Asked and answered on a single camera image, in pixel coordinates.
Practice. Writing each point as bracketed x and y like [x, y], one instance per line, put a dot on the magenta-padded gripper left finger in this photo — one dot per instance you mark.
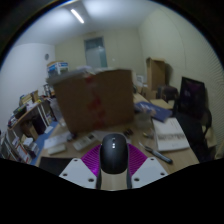
[80, 173]

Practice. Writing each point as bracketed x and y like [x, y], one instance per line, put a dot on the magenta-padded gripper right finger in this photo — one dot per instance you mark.
[148, 171]

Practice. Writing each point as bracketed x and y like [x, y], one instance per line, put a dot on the black computer mouse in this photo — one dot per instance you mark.
[114, 153]

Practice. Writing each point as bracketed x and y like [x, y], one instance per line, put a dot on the black mouse pad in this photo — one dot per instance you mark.
[56, 165]

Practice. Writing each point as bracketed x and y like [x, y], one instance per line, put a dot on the small white flat device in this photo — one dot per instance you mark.
[56, 149]

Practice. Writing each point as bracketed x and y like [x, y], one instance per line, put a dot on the short yellow pen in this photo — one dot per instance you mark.
[148, 135]

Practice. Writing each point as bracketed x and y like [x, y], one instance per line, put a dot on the white paper sheet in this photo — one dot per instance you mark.
[97, 134]

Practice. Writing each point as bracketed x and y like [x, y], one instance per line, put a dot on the white open book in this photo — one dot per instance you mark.
[170, 135]

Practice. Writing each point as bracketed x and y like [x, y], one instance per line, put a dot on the small dark clips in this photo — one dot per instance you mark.
[128, 132]

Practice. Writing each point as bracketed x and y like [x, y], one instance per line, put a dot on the blue book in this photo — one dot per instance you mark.
[155, 110]

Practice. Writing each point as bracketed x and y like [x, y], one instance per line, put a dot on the cluttered wooden shelf unit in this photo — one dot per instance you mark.
[23, 130]

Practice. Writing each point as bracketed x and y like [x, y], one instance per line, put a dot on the large brown cardboard box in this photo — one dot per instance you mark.
[96, 100]

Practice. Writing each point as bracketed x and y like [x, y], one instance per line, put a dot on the black office chair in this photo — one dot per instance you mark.
[193, 106]

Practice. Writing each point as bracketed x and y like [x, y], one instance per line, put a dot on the small brown cardboard box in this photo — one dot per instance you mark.
[156, 73]

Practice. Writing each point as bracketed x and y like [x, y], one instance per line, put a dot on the white and blue storage box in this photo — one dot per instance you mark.
[57, 68]

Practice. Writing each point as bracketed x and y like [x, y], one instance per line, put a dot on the door with glass pane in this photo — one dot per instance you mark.
[95, 52]

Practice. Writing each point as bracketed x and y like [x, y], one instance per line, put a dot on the long ceiling light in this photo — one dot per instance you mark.
[77, 15]

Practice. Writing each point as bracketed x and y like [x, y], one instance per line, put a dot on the round wall clock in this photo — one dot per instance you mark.
[46, 56]

